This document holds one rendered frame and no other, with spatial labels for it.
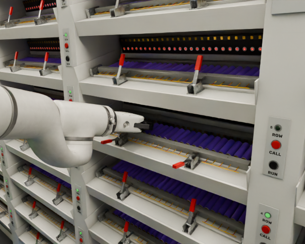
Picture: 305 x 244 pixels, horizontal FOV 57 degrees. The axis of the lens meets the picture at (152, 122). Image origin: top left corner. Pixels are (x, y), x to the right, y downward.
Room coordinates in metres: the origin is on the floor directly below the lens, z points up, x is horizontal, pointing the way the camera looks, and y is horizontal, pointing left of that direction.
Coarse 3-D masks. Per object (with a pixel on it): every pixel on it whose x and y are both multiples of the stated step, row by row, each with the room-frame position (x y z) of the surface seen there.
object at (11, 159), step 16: (0, 0) 1.46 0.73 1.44; (16, 0) 1.52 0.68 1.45; (0, 48) 1.44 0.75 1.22; (16, 48) 1.50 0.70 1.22; (0, 80) 1.43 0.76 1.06; (0, 144) 1.45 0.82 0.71; (16, 160) 1.45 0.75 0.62; (16, 192) 1.43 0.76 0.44; (16, 224) 1.41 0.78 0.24; (16, 240) 1.43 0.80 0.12
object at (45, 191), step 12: (12, 168) 1.42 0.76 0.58; (24, 168) 1.44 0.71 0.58; (36, 168) 1.41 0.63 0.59; (12, 180) 1.40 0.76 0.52; (24, 180) 1.35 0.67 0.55; (36, 180) 1.33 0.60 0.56; (48, 180) 1.27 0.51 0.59; (60, 180) 1.27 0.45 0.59; (36, 192) 1.23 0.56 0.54; (48, 192) 1.22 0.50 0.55; (60, 192) 1.20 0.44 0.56; (48, 204) 1.15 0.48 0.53; (60, 204) 1.12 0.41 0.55; (72, 204) 1.10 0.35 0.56; (72, 216) 1.01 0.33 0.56
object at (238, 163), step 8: (128, 136) 0.87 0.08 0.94; (136, 136) 0.84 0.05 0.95; (144, 136) 0.82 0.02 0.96; (152, 136) 0.81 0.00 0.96; (144, 144) 0.80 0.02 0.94; (160, 144) 0.78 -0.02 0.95; (168, 144) 0.76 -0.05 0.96; (176, 144) 0.74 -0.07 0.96; (184, 144) 0.74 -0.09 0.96; (184, 152) 0.73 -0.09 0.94; (200, 152) 0.69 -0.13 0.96; (208, 152) 0.68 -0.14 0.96; (216, 152) 0.67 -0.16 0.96; (216, 160) 0.66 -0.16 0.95; (224, 160) 0.64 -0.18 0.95; (232, 160) 0.63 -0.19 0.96; (240, 160) 0.63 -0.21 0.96; (248, 160) 0.62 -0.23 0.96; (224, 168) 0.63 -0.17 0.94; (240, 168) 0.62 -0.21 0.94
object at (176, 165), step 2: (190, 156) 0.66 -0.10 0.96; (190, 158) 0.67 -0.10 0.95; (186, 160) 0.66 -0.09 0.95; (188, 160) 0.66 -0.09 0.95; (190, 160) 0.66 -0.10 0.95; (178, 162) 0.64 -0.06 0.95; (180, 162) 0.64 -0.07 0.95; (182, 162) 0.64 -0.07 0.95; (184, 162) 0.65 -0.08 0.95; (186, 162) 0.65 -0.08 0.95; (188, 162) 0.65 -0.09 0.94; (174, 164) 0.62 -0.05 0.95; (176, 164) 0.62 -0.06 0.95; (178, 164) 0.62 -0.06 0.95; (180, 164) 0.63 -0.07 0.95; (182, 164) 0.63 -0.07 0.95; (184, 164) 0.64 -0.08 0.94; (172, 166) 0.62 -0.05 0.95; (174, 166) 0.62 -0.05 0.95; (176, 166) 0.61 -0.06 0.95; (178, 166) 0.62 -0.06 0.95; (180, 166) 0.63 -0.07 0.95; (182, 166) 0.63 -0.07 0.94; (176, 168) 0.61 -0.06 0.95
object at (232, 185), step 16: (160, 112) 0.94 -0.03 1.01; (240, 128) 0.75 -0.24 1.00; (96, 144) 0.90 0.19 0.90; (112, 144) 0.85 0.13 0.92; (128, 144) 0.83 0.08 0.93; (128, 160) 0.81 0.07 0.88; (144, 160) 0.76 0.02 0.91; (160, 160) 0.72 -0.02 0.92; (176, 160) 0.71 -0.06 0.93; (176, 176) 0.69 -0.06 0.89; (192, 176) 0.65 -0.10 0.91; (208, 176) 0.62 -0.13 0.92; (224, 176) 0.61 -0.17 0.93; (240, 176) 0.60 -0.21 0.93; (224, 192) 0.60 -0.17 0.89; (240, 192) 0.57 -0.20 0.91
